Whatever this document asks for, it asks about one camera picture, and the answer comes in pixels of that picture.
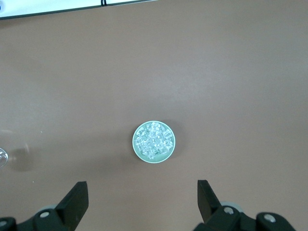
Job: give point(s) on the pale green bowl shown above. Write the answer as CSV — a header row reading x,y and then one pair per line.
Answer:
x,y
154,160

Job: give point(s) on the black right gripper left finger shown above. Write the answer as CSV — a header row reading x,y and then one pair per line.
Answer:
x,y
72,204

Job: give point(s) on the clear ice cubes pile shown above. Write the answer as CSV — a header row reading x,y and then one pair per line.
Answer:
x,y
154,140

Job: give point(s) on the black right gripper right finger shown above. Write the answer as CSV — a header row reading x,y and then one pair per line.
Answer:
x,y
209,207

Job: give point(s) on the brown table cover mat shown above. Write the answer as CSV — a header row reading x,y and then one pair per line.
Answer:
x,y
192,72

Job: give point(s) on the clear wine glass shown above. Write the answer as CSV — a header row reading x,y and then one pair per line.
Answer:
x,y
3,157

